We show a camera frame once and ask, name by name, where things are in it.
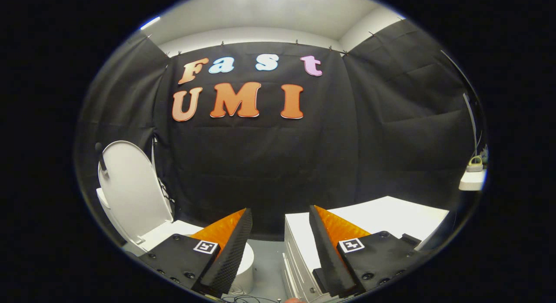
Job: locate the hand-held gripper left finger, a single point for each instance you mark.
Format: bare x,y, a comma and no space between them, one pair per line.
228,255

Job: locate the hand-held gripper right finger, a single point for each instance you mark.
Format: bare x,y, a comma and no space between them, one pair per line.
328,255

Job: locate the white toilet lid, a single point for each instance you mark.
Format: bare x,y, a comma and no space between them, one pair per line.
132,190

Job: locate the white toilet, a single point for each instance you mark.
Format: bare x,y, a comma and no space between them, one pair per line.
167,233

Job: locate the white drawer cabinet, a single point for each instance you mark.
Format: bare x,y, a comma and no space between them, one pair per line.
382,216

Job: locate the black backdrop cloth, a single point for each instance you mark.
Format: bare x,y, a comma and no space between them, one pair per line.
260,164

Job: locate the white pipe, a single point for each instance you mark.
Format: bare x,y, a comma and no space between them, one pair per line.
153,153

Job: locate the white wall shelf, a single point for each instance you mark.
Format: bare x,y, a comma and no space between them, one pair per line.
472,181

